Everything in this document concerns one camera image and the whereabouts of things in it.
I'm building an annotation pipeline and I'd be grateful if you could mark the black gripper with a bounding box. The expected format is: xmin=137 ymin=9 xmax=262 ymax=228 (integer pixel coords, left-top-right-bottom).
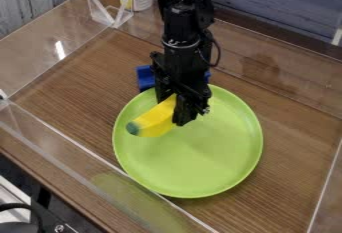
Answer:
xmin=151 ymin=40 xmax=212 ymax=126

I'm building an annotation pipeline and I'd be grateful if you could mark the green round plate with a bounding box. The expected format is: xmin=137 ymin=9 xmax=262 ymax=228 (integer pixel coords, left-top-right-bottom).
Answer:
xmin=112 ymin=86 xmax=264 ymax=198

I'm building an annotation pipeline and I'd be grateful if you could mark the blue foam block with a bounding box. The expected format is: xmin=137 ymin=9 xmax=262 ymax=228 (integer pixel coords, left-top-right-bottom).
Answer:
xmin=136 ymin=65 xmax=211 ymax=97

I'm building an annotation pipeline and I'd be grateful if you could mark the clear acrylic corner bracket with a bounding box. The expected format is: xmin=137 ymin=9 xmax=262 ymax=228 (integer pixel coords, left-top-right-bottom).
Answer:
xmin=87 ymin=0 xmax=133 ymax=29

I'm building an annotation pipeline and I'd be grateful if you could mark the black cable bottom left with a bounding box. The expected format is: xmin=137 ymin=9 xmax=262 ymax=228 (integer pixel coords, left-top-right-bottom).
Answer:
xmin=0 ymin=202 xmax=44 ymax=233

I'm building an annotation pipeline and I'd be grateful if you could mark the yellow toy banana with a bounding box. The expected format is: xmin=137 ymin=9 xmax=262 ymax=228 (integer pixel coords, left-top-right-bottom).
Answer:
xmin=125 ymin=94 xmax=176 ymax=137

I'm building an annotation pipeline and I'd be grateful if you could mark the clear acrylic enclosure wall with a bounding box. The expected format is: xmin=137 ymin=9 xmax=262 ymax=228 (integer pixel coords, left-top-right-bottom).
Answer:
xmin=0 ymin=0 xmax=342 ymax=233

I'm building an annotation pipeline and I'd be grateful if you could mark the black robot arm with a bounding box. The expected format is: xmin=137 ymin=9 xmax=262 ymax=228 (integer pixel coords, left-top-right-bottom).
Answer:
xmin=151 ymin=0 xmax=215 ymax=126

